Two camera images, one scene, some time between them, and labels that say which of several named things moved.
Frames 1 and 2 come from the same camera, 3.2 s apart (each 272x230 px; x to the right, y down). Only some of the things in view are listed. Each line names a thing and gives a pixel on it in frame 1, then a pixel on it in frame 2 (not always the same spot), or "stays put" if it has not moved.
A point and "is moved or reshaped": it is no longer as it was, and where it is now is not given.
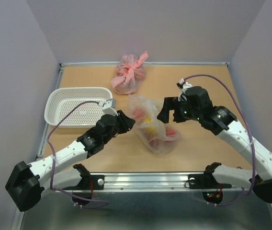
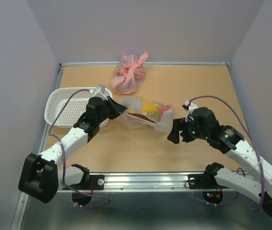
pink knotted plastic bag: x=129 y=73 stays put
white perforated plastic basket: x=59 y=101 stays put
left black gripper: x=126 y=122 -> x=117 y=109
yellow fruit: x=148 y=129 -> x=148 y=107
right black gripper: x=171 y=103 -> x=177 y=126
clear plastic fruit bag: x=153 y=132 is moved or reshaped
